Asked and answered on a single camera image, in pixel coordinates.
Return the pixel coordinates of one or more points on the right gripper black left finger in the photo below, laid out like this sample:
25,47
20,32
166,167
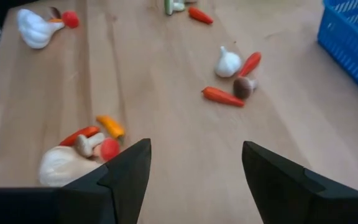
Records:
120,193

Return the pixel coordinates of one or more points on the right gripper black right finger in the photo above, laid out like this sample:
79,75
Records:
284,199

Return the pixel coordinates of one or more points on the beige toy mushroom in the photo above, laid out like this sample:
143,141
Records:
87,144

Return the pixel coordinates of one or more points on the large cream toy garlic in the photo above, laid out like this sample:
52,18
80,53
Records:
62,166

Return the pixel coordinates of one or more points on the orange toy chili pepper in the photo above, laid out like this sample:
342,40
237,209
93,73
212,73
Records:
111,126

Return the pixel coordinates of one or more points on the red toy chili pepper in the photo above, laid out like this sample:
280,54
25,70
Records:
250,63
222,96
200,15
79,135

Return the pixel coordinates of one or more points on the brown-capped toy mushroom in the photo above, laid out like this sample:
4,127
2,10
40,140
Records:
54,12
243,87

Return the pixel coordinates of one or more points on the small white toy garlic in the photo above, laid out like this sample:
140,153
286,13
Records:
227,64

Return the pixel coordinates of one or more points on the large white toy garlic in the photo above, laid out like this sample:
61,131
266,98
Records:
36,29

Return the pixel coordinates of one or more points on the orange toy carrot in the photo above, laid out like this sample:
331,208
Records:
55,20

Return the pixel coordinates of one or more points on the pale green toy mushroom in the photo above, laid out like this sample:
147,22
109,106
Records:
168,7

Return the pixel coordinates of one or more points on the blue plastic basket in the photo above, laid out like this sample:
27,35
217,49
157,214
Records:
350,46

